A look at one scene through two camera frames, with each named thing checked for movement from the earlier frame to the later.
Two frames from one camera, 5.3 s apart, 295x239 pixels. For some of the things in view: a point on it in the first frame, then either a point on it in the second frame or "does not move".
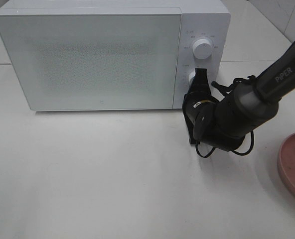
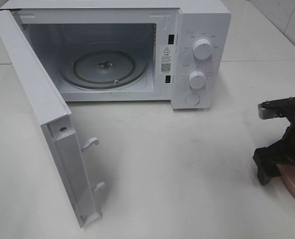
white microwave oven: (99, 56) does not move
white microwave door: (120, 59) -> (54, 115)
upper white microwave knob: (202, 49) does not move
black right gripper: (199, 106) -> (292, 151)
